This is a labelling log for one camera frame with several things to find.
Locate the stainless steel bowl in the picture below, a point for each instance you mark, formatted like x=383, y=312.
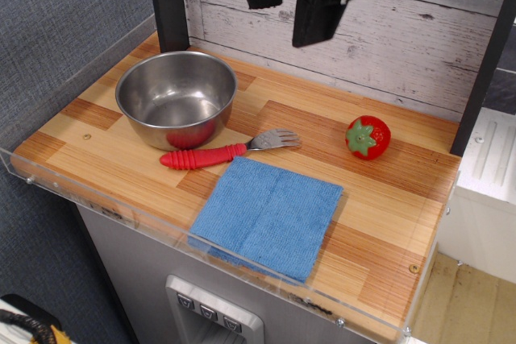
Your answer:
x=177, y=100

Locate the blue folded cloth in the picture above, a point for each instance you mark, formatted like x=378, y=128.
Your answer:
x=266, y=218

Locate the grey toy fridge cabinet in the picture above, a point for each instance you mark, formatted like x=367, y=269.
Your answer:
x=138, y=267

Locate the red handled metal fork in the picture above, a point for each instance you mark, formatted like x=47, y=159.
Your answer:
x=201, y=158

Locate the white toy sink unit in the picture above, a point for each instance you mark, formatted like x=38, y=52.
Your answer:
x=478, y=227

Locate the silver dispenser button panel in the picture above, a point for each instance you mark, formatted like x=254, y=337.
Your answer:
x=209, y=313

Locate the right black frame post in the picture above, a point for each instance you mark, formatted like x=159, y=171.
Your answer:
x=497, y=42

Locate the left black frame post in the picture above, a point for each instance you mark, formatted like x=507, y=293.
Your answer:
x=171, y=25

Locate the red toy strawberry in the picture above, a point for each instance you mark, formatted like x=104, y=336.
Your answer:
x=367, y=137

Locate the yellow tape piece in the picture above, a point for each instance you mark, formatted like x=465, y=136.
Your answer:
x=59, y=337

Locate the black frame post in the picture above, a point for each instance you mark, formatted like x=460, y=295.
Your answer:
x=171, y=25
x=497, y=42

